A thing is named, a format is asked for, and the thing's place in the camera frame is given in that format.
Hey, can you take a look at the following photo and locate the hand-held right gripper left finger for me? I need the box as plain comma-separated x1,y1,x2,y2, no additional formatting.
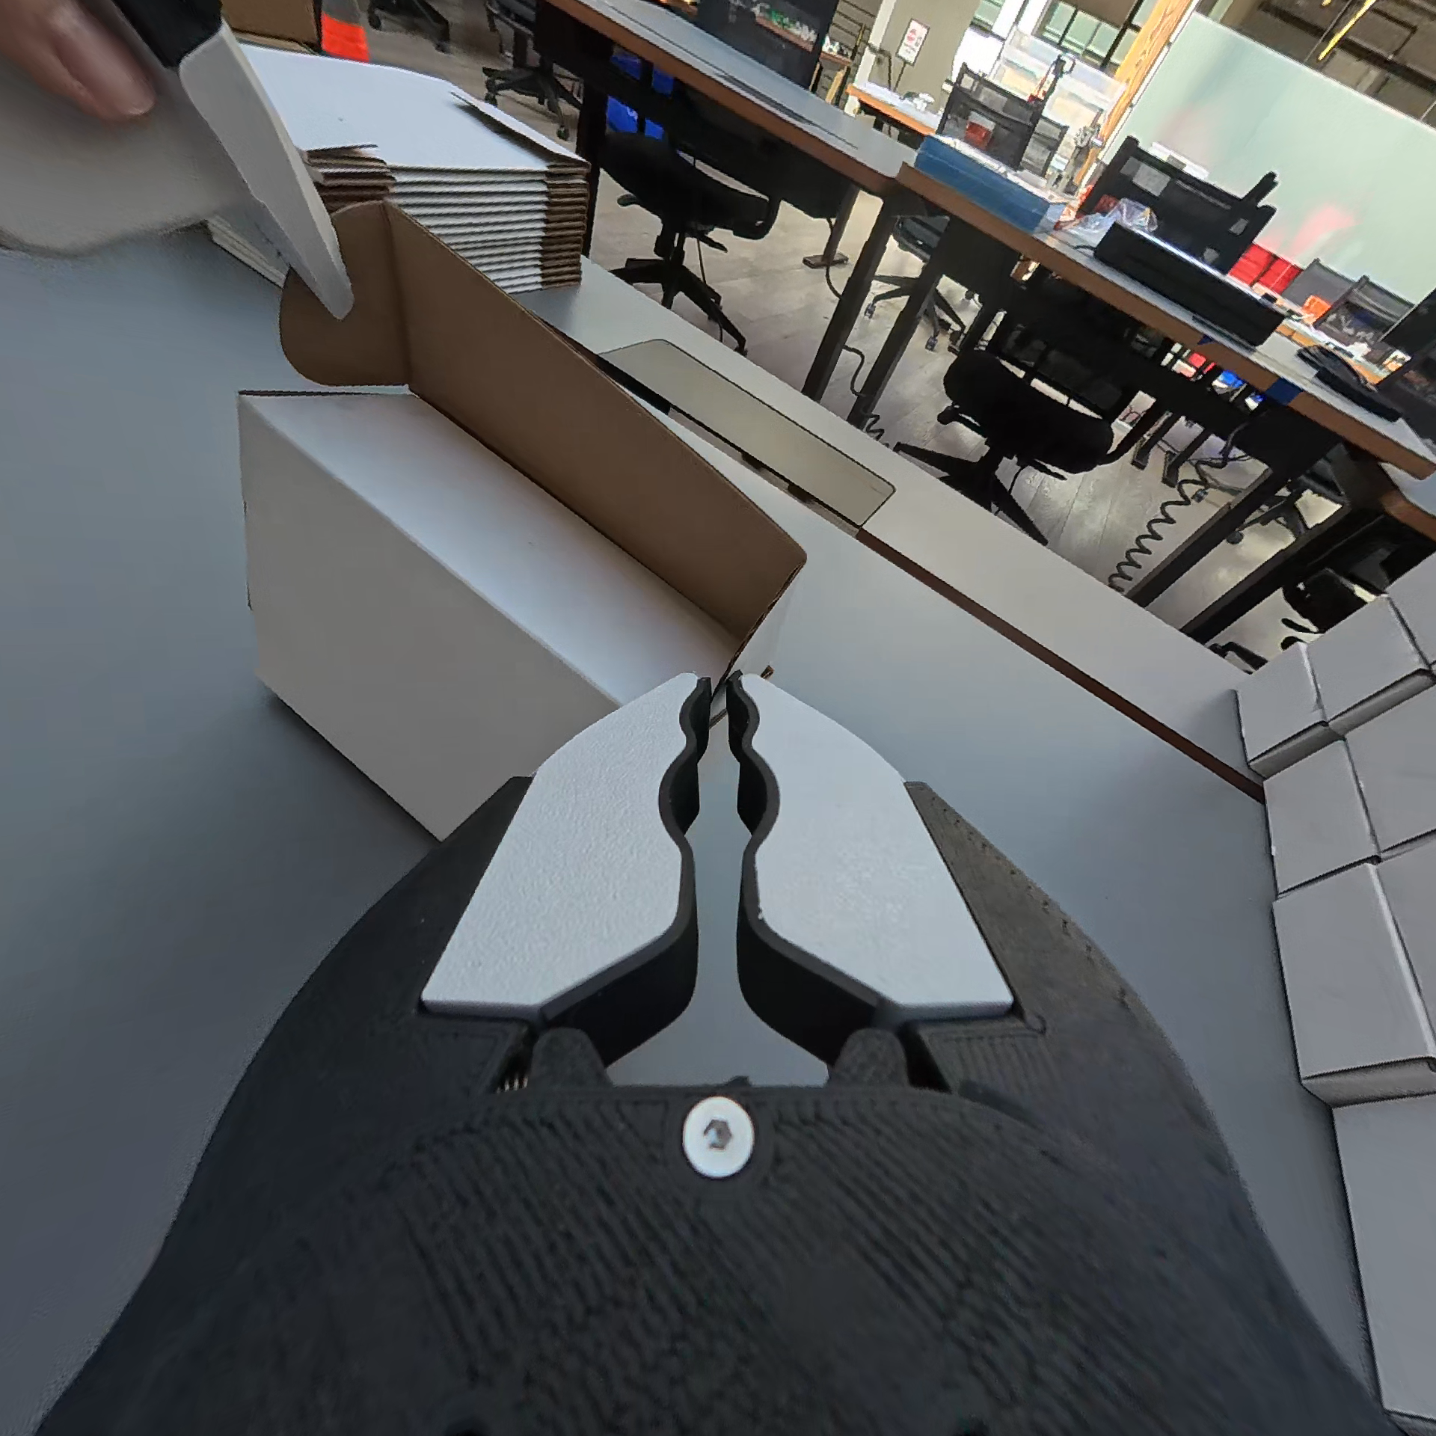
417,670,712,1087

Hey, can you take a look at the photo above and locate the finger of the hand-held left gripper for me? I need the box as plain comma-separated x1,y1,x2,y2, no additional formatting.
177,21,356,321

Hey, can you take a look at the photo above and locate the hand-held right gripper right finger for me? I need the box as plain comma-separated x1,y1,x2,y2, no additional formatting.
723,670,1018,1089

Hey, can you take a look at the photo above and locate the white cardboard box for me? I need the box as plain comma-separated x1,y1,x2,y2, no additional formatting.
235,195,809,842

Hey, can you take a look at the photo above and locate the person's left hand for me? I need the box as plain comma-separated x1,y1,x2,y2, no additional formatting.
0,0,168,120

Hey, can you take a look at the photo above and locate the brown cardboard carton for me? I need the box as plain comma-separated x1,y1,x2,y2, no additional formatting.
223,0,327,46

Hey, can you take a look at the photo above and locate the stack of flat cardboard sheets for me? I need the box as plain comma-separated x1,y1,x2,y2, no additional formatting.
206,42,591,295

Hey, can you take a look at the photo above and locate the black office chair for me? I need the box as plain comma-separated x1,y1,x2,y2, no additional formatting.
482,0,583,141
1206,566,1403,674
897,279,1135,545
599,116,786,354

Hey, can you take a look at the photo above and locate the long grey desk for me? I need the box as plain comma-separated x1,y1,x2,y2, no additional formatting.
892,162,1436,641
537,0,943,394

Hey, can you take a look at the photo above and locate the stack of assembled white boxes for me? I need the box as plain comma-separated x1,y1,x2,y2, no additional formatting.
1234,584,1436,1426

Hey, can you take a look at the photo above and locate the black computer monitor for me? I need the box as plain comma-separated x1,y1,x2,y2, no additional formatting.
694,0,842,88

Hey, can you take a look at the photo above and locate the black equipment case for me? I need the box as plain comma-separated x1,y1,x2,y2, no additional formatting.
1093,218,1284,348

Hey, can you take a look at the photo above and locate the black keyboard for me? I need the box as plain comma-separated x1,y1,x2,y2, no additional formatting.
1301,342,1403,421

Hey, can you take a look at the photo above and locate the frosted glass partition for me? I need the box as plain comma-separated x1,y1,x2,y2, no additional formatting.
1104,11,1436,304

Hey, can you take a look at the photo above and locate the coiled black cable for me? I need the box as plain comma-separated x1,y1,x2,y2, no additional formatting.
1110,459,1227,591

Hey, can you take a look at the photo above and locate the grey cable hatch lid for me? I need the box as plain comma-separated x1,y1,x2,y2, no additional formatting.
597,337,895,528

